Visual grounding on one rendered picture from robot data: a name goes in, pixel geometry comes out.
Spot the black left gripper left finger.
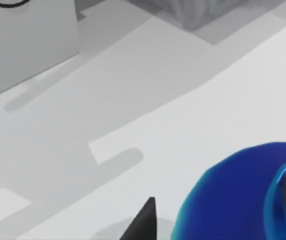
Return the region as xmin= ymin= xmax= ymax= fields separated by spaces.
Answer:
xmin=119 ymin=196 xmax=157 ymax=240

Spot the blue bottle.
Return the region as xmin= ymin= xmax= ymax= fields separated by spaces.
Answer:
xmin=171 ymin=141 xmax=286 ymax=240

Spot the pale microwave oven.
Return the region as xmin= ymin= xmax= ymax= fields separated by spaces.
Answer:
xmin=0 ymin=0 xmax=80 ymax=101

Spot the grey textured block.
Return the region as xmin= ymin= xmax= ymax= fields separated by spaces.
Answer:
xmin=127 ymin=0 xmax=236 ymax=32

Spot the black ring knob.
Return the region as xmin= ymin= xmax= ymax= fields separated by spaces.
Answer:
xmin=0 ymin=0 xmax=31 ymax=9

